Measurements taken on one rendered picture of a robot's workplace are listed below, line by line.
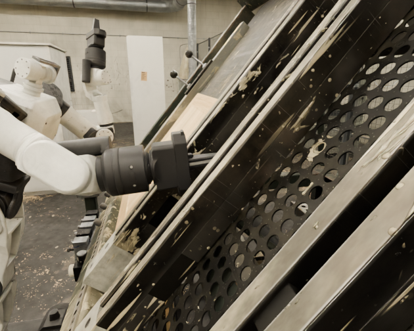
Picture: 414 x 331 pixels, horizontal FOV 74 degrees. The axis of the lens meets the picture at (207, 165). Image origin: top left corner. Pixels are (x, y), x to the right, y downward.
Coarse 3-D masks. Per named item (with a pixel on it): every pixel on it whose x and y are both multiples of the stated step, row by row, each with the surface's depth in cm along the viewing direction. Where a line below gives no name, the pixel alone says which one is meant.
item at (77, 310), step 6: (108, 210) 108; (102, 222) 103; (102, 228) 96; (102, 234) 91; (96, 240) 91; (96, 246) 86; (96, 252) 82; (84, 288) 68; (84, 294) 66; (78, 300) 66; (78, 306) 63; (78, 312) 61; (72, 318) 61; (78, 318) 60; (72, 324) 58; (72, 330) 56
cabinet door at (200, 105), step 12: (204, 96) 107; (192, 108) 114; (204, 108) 95; (180, 120) 120; (192, 120) 101; (168, 132) 125; (192, 132) 89; (144, 192) 95; (132, 204) 99; (120, 216) 101
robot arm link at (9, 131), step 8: (0, 112) 48; (8, 112) 49; (0, 120) 47; (8, 120) 48; (16, 120) 49; (0, 128) 46; (8, 128) 47; (16, 128) 47; (24, 128) 48; (0, 136) 46; (8, 136) 46; (16, 136) 47; (24, 136) 47; (0, 144) 46; (8, 144) 46; (16, 144) 46; (0, 152) 48; (8, 152) 47
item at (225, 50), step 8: (240, 32) 127; (232, 40) 127; (224, 48) 128; (232, 48) 128; (216, 56) 128; (224, 56) 129; (216, 64) 129; (208, 72) 129; (200, 80) 130; (208, 80) 131; (200, 88) 131; (192, 96) 131; (184, 104) 132; (176, 112) 132; (168, 120) 132; (176, 120) 133; (160, 128) 136; (168, 128) 134; (160, 136) 134
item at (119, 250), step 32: (320, 0) 57; (288, 32) 58; (256, 64) 59; (224, 96) 63; (256, 96) 61; (224, 128) 61; (160, 192) 63; (128, 224) 64; (96, 256) 70; (128, 256) 66; (96, 288) 67
